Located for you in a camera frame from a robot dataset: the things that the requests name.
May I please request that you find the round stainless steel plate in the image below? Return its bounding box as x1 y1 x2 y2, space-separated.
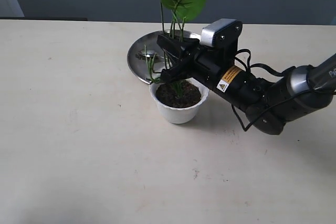
127 29 204 85

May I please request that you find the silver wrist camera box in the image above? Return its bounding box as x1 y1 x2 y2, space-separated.
200 18 243 49

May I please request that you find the dark brown potting soil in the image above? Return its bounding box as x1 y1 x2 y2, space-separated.
155 80 202 108

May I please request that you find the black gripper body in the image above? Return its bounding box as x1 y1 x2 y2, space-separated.
191 40 263 112

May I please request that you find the stainless steel spork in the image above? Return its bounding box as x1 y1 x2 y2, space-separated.
135 49 164 63

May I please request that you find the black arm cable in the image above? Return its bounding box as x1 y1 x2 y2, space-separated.
230 48 336 132

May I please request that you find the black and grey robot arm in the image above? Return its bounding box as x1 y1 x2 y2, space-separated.
156 33 335 135

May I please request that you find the white scalloped plastic pot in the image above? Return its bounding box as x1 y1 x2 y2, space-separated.
149 78 209 124

